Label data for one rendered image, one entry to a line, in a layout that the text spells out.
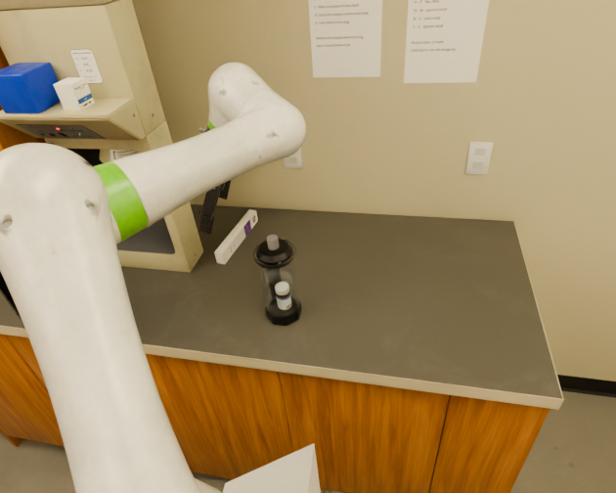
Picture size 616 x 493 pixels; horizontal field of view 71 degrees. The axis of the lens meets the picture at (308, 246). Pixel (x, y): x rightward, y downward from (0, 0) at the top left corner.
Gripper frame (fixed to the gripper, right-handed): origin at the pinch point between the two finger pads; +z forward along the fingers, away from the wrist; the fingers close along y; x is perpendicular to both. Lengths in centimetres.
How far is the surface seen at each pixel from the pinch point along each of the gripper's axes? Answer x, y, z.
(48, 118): -42.0, -1.6, -10.5
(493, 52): 59, -51, -43
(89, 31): -37.4, -14.5, -27.9
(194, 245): -6.7, -12.0, 30.7
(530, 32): 66, -51, -51
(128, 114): -25.7, -7.7, -14.5
